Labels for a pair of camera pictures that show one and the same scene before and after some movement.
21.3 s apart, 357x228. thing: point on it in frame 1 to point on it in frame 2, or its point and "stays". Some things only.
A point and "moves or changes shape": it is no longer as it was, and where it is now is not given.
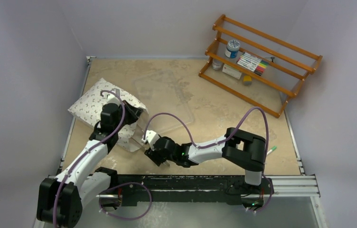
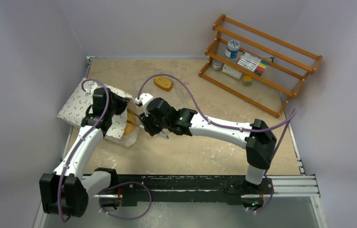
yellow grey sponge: (247, 80) stays
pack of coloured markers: (252, 63) stays
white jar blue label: (232, 49) stays
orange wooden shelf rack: (292, 94) stays
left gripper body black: (129, 117) to (117, 107)
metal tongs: (166, 162) to (160, 132)
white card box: (231, 71) stays
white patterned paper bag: (87, 110) moves or changes shape
